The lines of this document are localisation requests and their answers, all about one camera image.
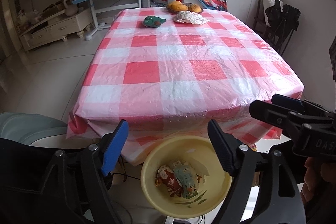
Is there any blue green milk carton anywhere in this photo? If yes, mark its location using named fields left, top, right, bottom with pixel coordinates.
left=173, top=161, right=199, bottom=199

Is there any red orange snack bag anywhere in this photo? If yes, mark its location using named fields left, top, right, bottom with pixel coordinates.
left=155, top=165, right=183, bottom=197

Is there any white plastic bag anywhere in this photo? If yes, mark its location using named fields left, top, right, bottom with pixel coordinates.
left=174, top=11, right=210, bottom=25

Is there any green knitted toy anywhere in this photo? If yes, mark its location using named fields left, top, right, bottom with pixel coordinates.
left=142, top=15, right=166, bottom=28

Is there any yellow trash bin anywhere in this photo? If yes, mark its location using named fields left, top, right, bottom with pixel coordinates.
left=141, top=136, right=232, bottom=219

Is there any person's right hand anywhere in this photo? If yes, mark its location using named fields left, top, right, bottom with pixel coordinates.
left=300, top=157, right=335, bottom=204

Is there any black folded chair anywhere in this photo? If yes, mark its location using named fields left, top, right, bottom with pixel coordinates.
left=262, top=0, right=301, bottom=56

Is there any pink checkered tablecloth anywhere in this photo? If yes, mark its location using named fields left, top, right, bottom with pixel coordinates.
left=67, top=8, right=304, bottom=165

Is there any wooden chair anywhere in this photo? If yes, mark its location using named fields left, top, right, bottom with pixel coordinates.
left=252, top=0, right=270, bottom=39

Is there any grey green chair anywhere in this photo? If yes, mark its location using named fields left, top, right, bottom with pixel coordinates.
left=1, top=113, right=67, bottom=145

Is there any white sack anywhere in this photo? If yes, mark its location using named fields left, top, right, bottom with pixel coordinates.
left=262, top=0, right=283, bottom=12

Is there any yellow mango right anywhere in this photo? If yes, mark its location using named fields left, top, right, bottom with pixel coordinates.
left=189, top=4, right=203, bottom=14

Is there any yellow mango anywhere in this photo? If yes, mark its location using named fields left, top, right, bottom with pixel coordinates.
left=189, top=4, right=203, bottom=14
left=169, top=1, right=182, bottom=6
left=168, top=4, right=189, bottom=12

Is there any cream tv stand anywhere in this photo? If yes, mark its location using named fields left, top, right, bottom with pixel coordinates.
left=19, top=9, right=92, bottom=51

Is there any yellow mango front left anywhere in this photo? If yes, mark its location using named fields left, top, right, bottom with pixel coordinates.
left=168, top=4, right=189, bottom=12

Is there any yellow mango rear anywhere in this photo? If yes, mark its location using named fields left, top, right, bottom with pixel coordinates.
left=169, top=1, right=182, bottom=6

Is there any beige kettlebell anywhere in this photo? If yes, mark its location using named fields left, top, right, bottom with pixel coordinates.
left=63, top=0, right=78, bottom=16

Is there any dark wire fruit basket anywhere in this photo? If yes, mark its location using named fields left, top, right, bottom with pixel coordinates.
left=166, top=1, right=203, bottom=14

